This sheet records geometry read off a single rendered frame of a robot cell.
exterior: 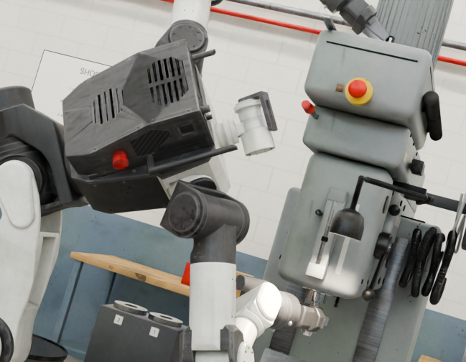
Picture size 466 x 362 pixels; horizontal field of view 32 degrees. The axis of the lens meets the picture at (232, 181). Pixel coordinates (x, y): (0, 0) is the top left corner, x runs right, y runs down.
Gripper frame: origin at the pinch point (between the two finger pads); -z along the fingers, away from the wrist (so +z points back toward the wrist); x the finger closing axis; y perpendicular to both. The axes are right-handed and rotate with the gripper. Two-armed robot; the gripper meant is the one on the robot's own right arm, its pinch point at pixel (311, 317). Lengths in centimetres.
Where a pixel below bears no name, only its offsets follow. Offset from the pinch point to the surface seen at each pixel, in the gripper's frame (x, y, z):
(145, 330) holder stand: 32.9, 15.7, 20.1
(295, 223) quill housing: 3.9, -20.4, 11.8
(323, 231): -4.7, -20.3, 12.1
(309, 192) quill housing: 2.6, -28.3, 11.6
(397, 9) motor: 9, -84, -12
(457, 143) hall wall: 174, -125, -381
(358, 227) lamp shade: -17.3, -23.0, 18.3
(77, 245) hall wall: 417, 34, -268
